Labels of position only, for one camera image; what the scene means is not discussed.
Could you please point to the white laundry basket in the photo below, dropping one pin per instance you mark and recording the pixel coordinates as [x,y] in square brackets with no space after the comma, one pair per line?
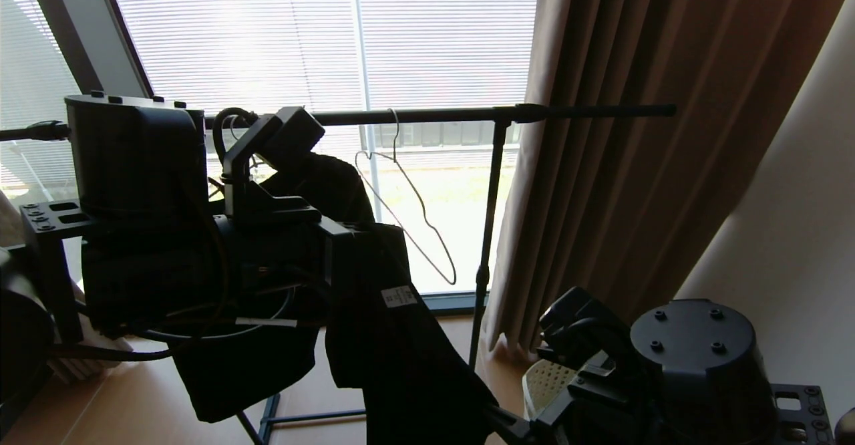
[544,381]

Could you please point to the black clothes rack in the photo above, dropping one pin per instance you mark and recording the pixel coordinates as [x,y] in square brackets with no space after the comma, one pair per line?
[434,115]

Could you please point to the black garment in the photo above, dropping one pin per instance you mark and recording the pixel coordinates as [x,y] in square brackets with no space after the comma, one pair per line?
[401,365]
[334,184]

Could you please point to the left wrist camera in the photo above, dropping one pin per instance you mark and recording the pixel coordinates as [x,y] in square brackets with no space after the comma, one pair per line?
[294,131]

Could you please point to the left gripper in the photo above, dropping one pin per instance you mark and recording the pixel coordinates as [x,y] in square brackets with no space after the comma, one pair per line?
[280,258]

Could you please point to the window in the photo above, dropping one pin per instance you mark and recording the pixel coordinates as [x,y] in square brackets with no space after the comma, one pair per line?
[267,44]

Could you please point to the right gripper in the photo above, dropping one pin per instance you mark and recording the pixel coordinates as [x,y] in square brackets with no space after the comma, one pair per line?
[601,411]

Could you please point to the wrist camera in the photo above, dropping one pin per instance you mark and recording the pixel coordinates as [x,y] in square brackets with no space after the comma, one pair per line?
[294,131]
[574,318]

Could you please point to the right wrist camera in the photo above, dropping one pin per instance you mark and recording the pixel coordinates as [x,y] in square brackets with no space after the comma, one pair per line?
[574,318]

